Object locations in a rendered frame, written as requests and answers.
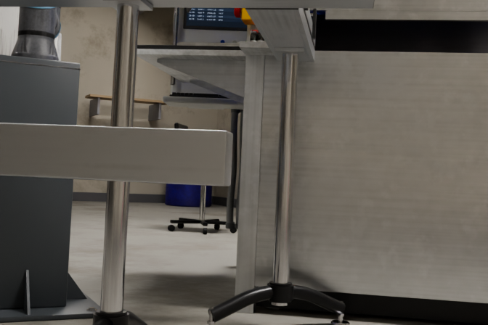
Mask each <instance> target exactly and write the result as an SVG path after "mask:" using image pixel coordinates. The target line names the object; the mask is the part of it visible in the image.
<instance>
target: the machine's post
mask: <svg viewBox="0 0 488 325"><path fill-rule="evenodd" d="M251 30H257V32H258V29H257V27H256V26H255V25H247V41H250V37H251ZM264 60H265V55H246V57H245V88H244V104H243V135H242V151H241V167H240V198H239V214H238V230H237V261H236V277H235V295H238V294H240V293H242V292H244V291H247V290H249V289H253V288H257V287H255V270H256V239H257V222H258V206H259V174H260V156H261V125H262V108H263V92H264ZM255 310H256V303H254V304H252V305H249V306H247V307H245V308H243V309H241V310H239V311H237V312H236V313H254V312H255Z"/></svg>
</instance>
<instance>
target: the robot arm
mask: <svg viewBox="0 0 488 325"><path fill-rule="evenodd" d="M60 10H61V7H20V11H19V23H18V35H17V42H16V44H15V47H14V49H13V51H12V54H11V56H17V57H30V58H36V59H48V60H55V61H59V58H58V56H57V50H56V47H55V44H54V40H55V39H56V37H57V36H58V35H59V33H60V30H61V23H60Z"/></svg>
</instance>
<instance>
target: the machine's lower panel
mask: <svg viewBox="0 0 488 325"><path fill-rule="evenodd" d="M281 73H282V61H277V60H276V58H275V56H274V55H265V60H264V92H263V108H262V125H261V156H260V174H259V206H258V222H257V239H256V270H255V287H262V286H266V285H267V284H268V283H269V282H270V281H272V274H273V257H274V240H275V207H276V190H277V157H278V140H279V123H280V90H281ZM289 282H291V283H292V284H295V285H299V286H303V287H308V288H311V289H315V290H317V291H322V292H341V293H352V294H361V295H381V296H391V297H411V298H420V299H431V300H450V301H461V302H471V303H488V53H441V52H346V51H315V56H314V62H298V84H297V102H296V135H295V153H294V171H293V204H292V222H291V240H290V273H289Z"/></svg>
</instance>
